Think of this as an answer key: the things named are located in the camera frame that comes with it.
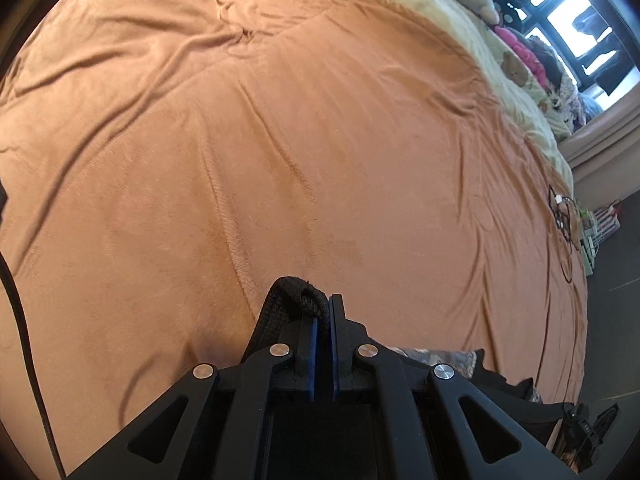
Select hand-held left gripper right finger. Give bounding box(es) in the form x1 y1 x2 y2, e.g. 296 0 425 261
327 294 581 480

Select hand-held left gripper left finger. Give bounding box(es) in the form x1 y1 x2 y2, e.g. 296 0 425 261
65 310 328 480

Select black t-shirt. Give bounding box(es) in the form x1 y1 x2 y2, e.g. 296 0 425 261
248 275 568 411

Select white bedside cabinet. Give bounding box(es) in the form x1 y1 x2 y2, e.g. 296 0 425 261
575 200 601 276

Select brown blanket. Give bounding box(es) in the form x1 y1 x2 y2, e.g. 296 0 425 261
0 0 588 480

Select striped gift bag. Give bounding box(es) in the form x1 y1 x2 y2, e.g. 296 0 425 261
592 200 621 233

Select narrow pink curtain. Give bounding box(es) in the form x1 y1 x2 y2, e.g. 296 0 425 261
560 105 640 196

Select cream duvet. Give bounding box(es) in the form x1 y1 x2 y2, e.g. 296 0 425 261
320 0 576 186

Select bear print sheet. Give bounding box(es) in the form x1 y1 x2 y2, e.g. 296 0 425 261
480 35 576 141

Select pink cloth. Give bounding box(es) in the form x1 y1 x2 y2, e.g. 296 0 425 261
495 25 548 81

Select black plush toy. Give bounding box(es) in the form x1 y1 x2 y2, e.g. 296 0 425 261
495 2 523 31

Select small dark hanging garment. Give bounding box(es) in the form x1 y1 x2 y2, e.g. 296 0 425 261
575 10 601 36

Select charger cables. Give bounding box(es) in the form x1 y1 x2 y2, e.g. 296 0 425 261
547 185 583 281

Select black braided cable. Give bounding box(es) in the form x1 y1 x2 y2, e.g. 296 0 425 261
0 180 68 480

